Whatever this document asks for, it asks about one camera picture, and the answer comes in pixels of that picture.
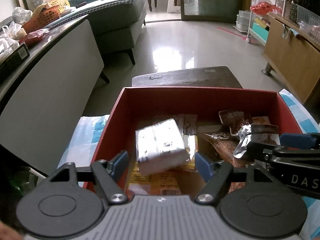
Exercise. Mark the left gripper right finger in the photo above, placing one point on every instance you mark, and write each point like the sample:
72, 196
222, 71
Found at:
218, 177

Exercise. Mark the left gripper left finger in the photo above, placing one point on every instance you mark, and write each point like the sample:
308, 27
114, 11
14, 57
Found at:
105, 175

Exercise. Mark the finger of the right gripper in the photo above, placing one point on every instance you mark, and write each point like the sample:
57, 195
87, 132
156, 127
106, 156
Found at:
309, 141
260, 149

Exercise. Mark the brown vacuum meat packet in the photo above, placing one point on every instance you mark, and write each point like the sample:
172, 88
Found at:
247, 128

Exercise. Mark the brown orange snack packet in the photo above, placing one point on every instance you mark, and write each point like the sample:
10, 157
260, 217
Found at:
220, 145

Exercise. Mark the red yellow Trolli bag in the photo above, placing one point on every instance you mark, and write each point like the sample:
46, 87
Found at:
182, 180

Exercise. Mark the white boxed snack pack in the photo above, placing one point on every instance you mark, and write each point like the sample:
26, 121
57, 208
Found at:
160, 147

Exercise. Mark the red green snack packet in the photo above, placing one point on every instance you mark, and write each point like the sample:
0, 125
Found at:
187, 126

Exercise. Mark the blue white checkered tablecloth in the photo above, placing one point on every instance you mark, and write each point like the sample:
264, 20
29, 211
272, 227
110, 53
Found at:
88, 131

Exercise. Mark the red cardboard box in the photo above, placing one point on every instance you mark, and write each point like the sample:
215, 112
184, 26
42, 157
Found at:
136, 107

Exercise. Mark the wooden sideboard cabinet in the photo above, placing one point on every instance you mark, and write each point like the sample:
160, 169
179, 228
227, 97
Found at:
293, 56

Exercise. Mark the dark wooden stool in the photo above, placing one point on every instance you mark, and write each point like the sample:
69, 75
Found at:
219, 76

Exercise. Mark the grey white side cabinet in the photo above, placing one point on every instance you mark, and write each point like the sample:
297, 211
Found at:
43, 99

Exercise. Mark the black box on cabinet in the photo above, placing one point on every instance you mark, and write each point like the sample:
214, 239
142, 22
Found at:
14, 60

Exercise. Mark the white rolling cart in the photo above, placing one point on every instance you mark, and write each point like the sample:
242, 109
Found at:
260, 9

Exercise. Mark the green grey sofa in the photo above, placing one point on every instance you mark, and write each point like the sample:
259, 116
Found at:
116, 24

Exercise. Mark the orange plastic basket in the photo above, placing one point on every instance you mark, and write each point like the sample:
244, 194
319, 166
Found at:
45, 14

